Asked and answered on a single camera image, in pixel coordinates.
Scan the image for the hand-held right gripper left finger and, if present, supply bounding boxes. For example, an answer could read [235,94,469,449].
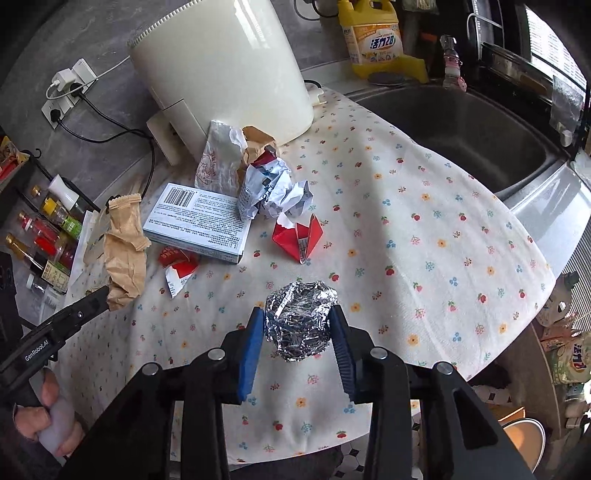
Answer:
[58,305,267,480]

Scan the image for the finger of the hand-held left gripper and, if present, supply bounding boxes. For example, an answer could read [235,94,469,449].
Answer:
[58,284,112,334]

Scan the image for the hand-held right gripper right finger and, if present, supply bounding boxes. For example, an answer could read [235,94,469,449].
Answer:
[325,305,539,480]

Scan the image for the aluminium foil ball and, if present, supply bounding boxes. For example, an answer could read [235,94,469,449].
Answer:
[264,278,339,364]

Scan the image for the red and white wrapper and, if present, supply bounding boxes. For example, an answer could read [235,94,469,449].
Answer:
[158,246,200,301]

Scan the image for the red paper box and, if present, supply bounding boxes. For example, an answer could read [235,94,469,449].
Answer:
[271,213,327,265]

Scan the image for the white and blue carton box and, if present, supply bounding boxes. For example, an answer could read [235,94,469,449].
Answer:
[141,182,253,265]

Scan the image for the white paper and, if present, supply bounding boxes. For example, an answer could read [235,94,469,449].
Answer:
[237,154,315,223]

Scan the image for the paper bag with red print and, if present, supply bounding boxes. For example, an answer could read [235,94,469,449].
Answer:
[194,120,249,193]

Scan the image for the white round bin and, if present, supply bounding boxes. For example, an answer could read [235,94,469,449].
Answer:
[500,416,549,476]

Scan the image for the torn brown paper bag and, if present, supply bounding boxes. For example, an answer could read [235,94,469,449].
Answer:
[235,126,279,186]

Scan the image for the person's left hand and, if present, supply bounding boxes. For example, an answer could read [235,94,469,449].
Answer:
[13,369,87,459]

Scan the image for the row of seasoning bottles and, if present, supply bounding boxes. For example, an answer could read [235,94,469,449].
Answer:
[4,182,100,296]

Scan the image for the white tube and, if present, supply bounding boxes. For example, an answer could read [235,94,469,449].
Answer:
[47,174,80,207]

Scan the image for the floral white tablecloth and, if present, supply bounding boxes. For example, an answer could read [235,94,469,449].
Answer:
[55,87,558,466]

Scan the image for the orange cardboard box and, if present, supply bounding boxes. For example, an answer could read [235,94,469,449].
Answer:
[488,405,527,422]

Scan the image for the green and white detergent bag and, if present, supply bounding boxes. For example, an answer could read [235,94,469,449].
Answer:
[539,330,591,395]

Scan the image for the white window blinds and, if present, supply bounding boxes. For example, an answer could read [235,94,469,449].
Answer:
[560,248,591,352]
[523,1,591,92]

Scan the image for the steel sink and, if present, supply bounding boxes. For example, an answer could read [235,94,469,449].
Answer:
[344,78,568,200]

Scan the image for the cream cylindrical kitchen appliance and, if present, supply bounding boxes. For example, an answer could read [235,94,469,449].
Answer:
[126,0,325,168]

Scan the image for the yellow sponge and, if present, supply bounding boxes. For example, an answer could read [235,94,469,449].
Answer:
[367,54,431,88]

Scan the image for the metal faucet with pink cover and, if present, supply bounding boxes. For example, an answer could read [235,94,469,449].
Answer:
[438,34,468,91]

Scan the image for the yellow detergent bottle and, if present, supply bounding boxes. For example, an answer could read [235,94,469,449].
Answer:
[336,0,403,78]

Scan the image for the white dish cloth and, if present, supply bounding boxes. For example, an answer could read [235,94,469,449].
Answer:
[549,74,585,145]

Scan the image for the black dish rack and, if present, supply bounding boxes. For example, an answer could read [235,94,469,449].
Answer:
[465,0,579,158]

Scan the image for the black power cable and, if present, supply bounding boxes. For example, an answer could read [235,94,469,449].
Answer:
[54,91,158,197]

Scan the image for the white wall socket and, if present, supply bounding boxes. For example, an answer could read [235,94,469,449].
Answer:
[41,95,77,131]
[59,58,100,100]

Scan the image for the white charger cable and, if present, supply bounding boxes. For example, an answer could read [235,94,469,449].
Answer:
[45,54,136,100]

